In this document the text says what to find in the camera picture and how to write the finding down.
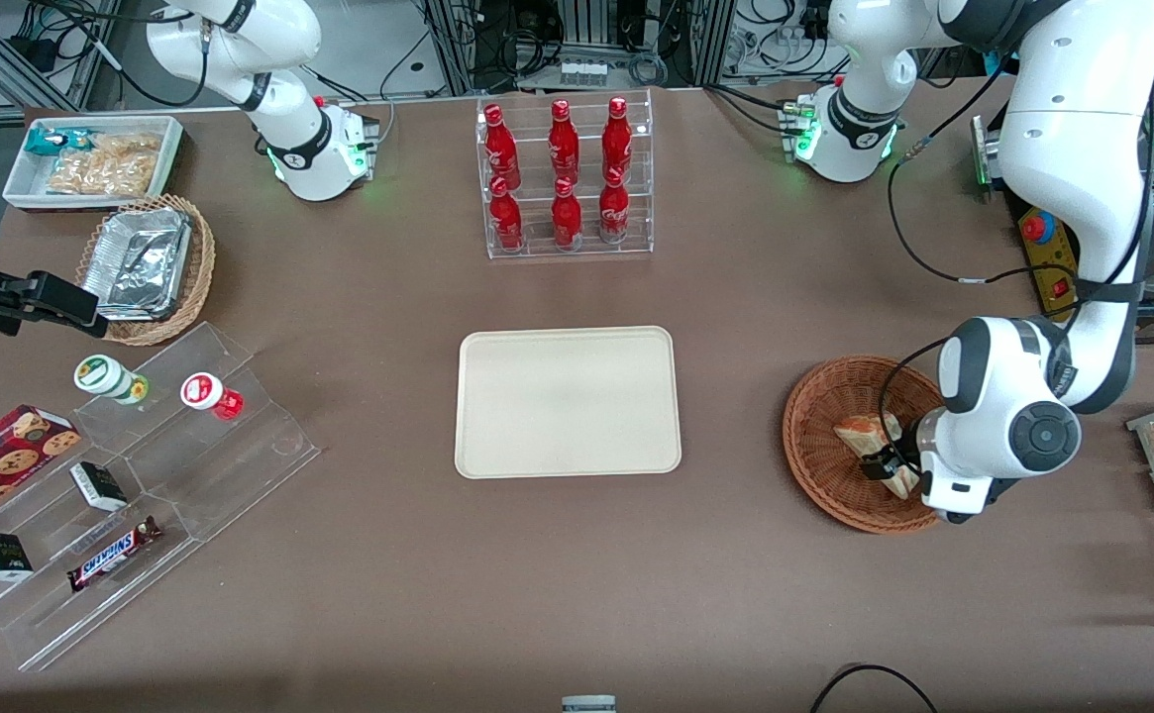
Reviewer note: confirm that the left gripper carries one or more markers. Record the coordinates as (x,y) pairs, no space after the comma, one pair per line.
(896,462)

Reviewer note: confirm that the triangular sandwich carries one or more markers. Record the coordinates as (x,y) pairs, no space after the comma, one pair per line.
(859,433)

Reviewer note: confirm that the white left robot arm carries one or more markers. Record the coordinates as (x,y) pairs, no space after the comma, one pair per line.
(1072,129)

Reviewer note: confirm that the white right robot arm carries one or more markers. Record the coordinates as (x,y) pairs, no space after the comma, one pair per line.
(289,99)

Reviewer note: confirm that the round brown wicker basket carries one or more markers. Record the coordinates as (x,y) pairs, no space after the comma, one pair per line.
(819,446)

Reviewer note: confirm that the oval light wicker basket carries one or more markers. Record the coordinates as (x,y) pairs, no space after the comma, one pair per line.
(200,267)

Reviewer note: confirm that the beige plastic tray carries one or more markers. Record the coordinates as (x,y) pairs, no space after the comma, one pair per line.
(567,401)

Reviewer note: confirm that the aluminium foil container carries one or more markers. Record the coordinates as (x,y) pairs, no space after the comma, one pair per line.
(136,262)

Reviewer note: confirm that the green lid white cup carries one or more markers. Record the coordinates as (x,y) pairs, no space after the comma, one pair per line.
(101,376)

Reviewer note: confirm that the white rectangular snack bin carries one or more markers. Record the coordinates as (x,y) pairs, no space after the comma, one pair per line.
(22,188)

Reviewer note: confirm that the clear bag of crackers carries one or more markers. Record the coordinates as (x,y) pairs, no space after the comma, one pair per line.
(106,168)

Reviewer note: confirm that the teal snack packet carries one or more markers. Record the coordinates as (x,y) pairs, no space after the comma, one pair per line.
(47,141)

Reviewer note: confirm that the red lid white cup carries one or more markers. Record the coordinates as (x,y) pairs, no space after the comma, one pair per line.
(205,392)

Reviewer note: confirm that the red cookie box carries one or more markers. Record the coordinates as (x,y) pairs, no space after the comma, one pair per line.
(2,465)

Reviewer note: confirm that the small black box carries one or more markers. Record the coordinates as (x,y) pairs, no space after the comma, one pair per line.
(99,487)
(0,557)

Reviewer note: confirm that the clear acrylic stepped stand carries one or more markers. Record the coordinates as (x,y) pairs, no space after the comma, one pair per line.
(240,465)

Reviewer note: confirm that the black food warmer appliance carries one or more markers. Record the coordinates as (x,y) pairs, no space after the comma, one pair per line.
(1047,262)

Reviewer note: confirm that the snickers chocolate bar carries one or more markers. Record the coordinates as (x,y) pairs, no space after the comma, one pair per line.
(111,555)

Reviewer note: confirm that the red emergency stop button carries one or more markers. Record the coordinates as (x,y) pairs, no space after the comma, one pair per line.
(1036,228)

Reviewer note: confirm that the red cola bottle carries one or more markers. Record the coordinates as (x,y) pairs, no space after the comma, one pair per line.
(613,213)
(501,149)
(506,220)
(564,144)
(617,144)
(567,218)

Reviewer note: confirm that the grey device edge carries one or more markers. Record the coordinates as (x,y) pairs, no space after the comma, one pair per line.
(588,704)

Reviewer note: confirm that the clear acrylic bottle rack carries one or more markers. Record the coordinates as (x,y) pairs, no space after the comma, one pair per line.
(535,243)

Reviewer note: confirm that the white power strip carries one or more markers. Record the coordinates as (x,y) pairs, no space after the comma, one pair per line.
(582,71)

